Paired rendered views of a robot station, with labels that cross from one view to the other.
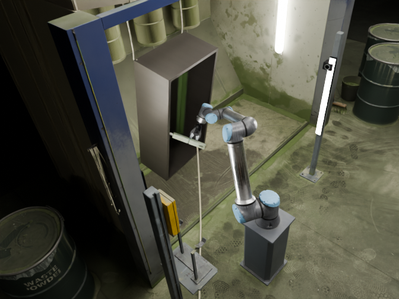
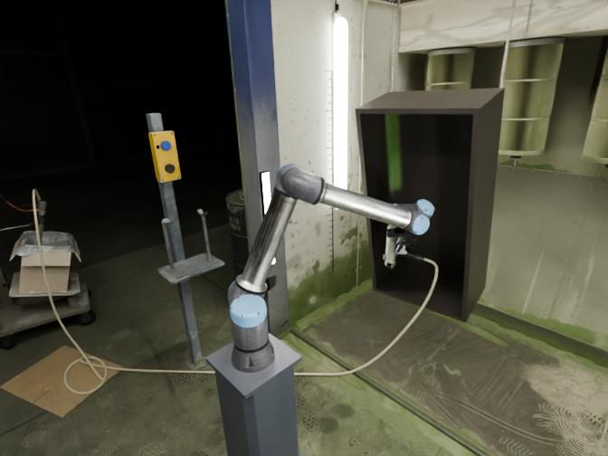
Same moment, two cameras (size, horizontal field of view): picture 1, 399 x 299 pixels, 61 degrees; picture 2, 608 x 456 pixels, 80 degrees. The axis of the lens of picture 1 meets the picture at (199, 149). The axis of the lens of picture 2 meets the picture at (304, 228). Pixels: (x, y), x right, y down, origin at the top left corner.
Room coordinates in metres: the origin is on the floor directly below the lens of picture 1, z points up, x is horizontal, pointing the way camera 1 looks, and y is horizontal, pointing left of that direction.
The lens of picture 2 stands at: (1.85, -1.75, 1.73)
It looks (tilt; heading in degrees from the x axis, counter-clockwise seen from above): 21 degrees down; 90
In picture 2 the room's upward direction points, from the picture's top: 2 degrees counter-clockwise
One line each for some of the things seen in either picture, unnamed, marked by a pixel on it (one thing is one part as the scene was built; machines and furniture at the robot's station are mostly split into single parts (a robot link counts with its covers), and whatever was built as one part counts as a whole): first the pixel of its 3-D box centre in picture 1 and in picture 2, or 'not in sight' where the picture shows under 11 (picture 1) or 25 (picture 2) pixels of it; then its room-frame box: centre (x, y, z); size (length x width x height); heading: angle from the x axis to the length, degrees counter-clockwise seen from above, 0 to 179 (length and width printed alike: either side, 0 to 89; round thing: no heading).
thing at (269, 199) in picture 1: (268, 204); (249, 319); (1.61, -0.47, 0.83); 0.17 x 0.15 x 0.18; 104
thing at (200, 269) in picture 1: (188, 250); (187, 241); (1.21, 0.13, 0.95); 0.26 x 0.15 x 0.32; 42
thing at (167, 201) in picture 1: (166, 213); (165, 156); (1.13, 0.20, 1.42); 0.12 x 0.06 x 0.26; 42
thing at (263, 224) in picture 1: (268, 215); (252, 347); (1.62, -0.47, 0.69); 0.19 x 0.19 x 0.10
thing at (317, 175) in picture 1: (311, 174); not in sight; (2.65, -1.23, 0.01); 0.20 x 0.20 x 0.01; 42
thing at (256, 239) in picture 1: (265, 242); (259, 411); (1.62, -0.47, 0.32); 0.31 x 0.31 x 0.64; 42
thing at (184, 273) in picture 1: (188, 267); (191, 267); (1.19, 0.14, 0.78); 0.31 x 0.23 x 0.01; 42
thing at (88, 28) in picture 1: (126, 188); (261, 188); (1.60, 0.52, 1.14); 0.18 x 0.18 x 2.29; 42
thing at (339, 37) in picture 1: (323, 114); not in sight; (2.65, -1.23, 0.82); 0.05 x 0.05 x 1.64; 42
